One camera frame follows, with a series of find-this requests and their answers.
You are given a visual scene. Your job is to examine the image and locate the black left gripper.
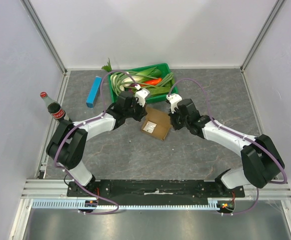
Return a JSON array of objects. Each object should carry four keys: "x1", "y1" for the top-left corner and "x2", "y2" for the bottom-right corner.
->
[{"x1": 124, "y1": 97, "x2": 147, "y2": 122}]

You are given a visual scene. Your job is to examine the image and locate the brown cardboard box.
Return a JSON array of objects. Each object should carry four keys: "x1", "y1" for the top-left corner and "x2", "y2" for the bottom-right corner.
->
[{"x1": 141, "y1": 106, "x2": 172, "y2": 141}]

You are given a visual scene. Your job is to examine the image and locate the small white sticker packet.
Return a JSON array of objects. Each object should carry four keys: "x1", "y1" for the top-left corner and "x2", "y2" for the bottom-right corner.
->
[{"x1": 143, "y1": 121, "x2": 157, "y2": 134}]

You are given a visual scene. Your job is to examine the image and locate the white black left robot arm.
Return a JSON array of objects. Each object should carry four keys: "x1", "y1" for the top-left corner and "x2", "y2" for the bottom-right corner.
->
[{"x1": 46, "y1": 89, "x2": 150, "y2": 197}]

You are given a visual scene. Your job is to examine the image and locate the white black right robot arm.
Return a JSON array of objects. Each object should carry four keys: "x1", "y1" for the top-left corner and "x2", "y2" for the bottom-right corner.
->
[{"x1": 166, "y1": 94, "x2": 285, "y2": 197}]

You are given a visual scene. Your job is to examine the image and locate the blue rectangular box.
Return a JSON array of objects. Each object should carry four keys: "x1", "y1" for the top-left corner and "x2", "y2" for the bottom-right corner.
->
[{"x1": 86, "y1": 76, "x2": 102, "y2": 108}]

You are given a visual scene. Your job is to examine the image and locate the green plastic crate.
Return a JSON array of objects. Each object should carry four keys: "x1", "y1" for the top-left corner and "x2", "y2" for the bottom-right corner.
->
[{"x1": 108, "y1": 63, "x2": 175, "y2": 104}]

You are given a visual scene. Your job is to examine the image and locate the large green leaf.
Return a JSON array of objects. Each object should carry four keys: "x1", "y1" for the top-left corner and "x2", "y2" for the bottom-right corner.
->
[{"x1": 147, "y1": 86, "x2": 171, "y2": 97}]

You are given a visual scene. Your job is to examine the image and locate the orange carrot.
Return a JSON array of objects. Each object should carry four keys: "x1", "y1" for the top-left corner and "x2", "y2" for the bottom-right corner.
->
[{"x1": 144, "y1": 78, "x2": 162, "y2": 86}]

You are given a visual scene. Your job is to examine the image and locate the green long beans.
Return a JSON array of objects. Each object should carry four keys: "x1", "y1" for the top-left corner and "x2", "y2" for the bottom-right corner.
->
[{"x1": 110, "y1": 71, "x2": 174, "y2": 96}]

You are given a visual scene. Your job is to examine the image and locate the green bok choy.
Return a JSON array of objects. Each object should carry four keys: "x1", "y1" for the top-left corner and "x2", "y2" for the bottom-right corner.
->
[{"x1": 135, "y1": 67, "x2": 162, "y2": 79}]

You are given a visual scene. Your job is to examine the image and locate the cola glass bottle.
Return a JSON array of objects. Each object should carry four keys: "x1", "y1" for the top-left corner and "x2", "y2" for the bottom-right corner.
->
[{"x1": 40, "y1": 91, "x2": 72, "y2": 122}]

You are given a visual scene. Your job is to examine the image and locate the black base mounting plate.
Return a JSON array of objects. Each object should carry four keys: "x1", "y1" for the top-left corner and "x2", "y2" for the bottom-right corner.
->
[{"x1": 66, "y1": 178, "x2": 246, "y2": 206}]

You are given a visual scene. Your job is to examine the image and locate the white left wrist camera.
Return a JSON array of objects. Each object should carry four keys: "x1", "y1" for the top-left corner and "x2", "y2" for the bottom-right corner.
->
[{"x1": 134, "y1": 84, "x2": 151, "y2": 107}]

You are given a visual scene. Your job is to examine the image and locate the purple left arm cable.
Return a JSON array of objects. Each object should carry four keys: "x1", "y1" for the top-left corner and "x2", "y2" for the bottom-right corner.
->
[{"x1": 53, "y1": 70, "x2": 141, "y2": 173}]

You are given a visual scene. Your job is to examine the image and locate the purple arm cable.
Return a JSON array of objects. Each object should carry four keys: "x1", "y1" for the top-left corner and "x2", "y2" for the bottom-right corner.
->
[
  {"x1": 53, "y1": 70, "x2": 141, "y2": 173},
  {"x1": 166, "y1": 78, "x2": 288, "y2": 185}
]

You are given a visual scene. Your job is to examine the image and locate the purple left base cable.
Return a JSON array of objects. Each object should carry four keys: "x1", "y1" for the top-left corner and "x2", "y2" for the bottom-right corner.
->
[{"x1": 65, "y1": 172, "x2": 121, "y2": 216}]

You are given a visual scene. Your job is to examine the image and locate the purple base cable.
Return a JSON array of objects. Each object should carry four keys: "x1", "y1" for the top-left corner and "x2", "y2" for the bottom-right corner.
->
[
  {"x1": 65, "y1": 172, "x2": 121, "y2": 216},
  {"x1": 216, "y1": 187, "x2": 260, "y2": 217}
]

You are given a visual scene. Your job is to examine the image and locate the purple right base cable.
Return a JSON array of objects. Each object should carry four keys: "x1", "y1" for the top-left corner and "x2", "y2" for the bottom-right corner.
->
[{"x1": 216, "y1": 187, "x2": 260, "y2": 217}]

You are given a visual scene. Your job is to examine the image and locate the light blue cable duct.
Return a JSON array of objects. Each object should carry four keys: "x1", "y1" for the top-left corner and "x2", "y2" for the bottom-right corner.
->
[{"x1": 32, "y1": 198, "x2": 220, "y2": 211}]

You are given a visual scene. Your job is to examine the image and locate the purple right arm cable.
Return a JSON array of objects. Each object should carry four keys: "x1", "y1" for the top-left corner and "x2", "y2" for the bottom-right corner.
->
[{"x1": 166, "y1": 78, "x2": 288, "y2": 185}]

